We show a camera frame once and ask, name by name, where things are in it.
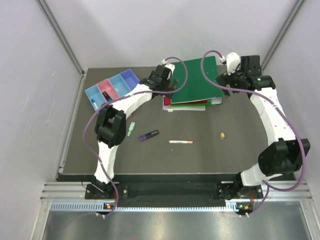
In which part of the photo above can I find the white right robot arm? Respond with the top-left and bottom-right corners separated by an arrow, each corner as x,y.
216,52 -> 310,198

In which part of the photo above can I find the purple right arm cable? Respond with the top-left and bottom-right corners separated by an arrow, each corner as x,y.
200,50 -> 309,217

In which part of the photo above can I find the orange white marker pen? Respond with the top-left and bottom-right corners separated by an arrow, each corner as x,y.
168,140 -> 193,144

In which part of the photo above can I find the red clip folder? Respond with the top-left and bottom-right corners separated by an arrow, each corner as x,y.
163,97 -> 212,107

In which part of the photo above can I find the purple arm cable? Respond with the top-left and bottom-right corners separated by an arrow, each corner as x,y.
82,56 -> 190,219
200,50 -> 309,217

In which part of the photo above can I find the black blue highlighter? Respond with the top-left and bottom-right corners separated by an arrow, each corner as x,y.
102,91 -> 112,102

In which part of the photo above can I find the purple drawer box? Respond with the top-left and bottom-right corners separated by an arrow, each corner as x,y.
120,69 -> 140,91

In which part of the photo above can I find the black purple highlighter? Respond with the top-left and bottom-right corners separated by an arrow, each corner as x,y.
139,130 -> 160,142

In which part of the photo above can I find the aluminium frame post right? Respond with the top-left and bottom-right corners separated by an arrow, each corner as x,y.
261,0 -> 306,71

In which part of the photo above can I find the small brown eraser block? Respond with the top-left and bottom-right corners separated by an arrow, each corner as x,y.
219,132 -> 225,140

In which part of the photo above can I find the aluminium front rail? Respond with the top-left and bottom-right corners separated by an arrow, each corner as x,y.
40,182 -> 312,207

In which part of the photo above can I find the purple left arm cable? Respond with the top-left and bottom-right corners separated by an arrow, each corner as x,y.
82,56 -> 190,219

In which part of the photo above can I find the grey slotted cable duct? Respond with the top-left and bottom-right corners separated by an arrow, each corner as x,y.
50,201 -> 251,213

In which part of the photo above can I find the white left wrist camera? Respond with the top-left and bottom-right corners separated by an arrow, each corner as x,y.
162,59 -> 175,73

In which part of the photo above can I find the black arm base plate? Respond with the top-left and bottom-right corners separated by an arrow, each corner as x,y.
85,173 -> 263,208

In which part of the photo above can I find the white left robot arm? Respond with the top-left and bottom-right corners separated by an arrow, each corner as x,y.
91,64 -> 177,199

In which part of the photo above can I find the aluminium frame post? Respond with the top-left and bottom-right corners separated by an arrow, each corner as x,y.
261,0 -> 306,71
36,0 -> 85,76

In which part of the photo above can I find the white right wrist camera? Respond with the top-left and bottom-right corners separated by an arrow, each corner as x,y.
219,52 -> 241,76

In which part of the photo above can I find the green ring binder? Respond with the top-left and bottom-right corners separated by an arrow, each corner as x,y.
171,56 -> 223,105

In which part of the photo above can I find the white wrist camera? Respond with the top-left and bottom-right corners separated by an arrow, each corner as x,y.
219,52 -> 241,76
162,59 -> 175,73

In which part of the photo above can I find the pink drawer box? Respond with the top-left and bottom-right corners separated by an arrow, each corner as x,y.
97,78 -> 120,100

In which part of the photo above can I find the aluminium frame post left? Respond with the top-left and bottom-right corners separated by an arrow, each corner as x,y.
36,0 -> 85,76

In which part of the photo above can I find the green spiral notebook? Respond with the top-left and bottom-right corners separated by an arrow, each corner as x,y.
162,105 -> 206,113

